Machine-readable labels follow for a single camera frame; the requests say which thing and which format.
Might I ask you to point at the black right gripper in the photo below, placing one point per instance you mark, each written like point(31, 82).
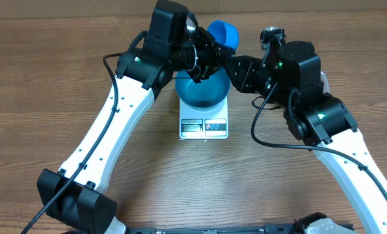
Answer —
point(248, 67)

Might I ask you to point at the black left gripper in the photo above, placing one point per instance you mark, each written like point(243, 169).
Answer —
point(213, 56)

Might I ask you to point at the blue plastic measuring scoop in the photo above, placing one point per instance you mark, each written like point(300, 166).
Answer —
point(224, 33)

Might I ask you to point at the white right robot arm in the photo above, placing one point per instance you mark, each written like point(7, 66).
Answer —
point(289, 75)

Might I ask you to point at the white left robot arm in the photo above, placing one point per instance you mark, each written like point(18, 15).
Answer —
point(75, 193)

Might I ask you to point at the teal blue bowl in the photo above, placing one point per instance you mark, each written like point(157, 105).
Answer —
point(207, 93)

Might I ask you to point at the white digital kitchen scale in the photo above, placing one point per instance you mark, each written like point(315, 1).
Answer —
point(204, 124)

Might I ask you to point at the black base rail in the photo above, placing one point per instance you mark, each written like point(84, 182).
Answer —
point(313, 223)

